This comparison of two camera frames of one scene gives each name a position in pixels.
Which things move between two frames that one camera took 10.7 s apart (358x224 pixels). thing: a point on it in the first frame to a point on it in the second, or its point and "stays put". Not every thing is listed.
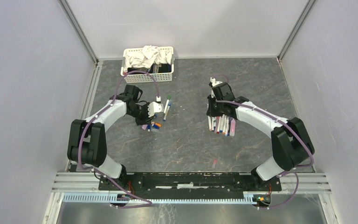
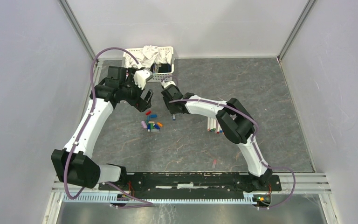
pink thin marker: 216,125 stays put
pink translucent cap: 214,163 stays put
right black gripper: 211,112 to 172,111
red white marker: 209,123 stays put
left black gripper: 146,119 to 141,104
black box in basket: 156,68 stays put
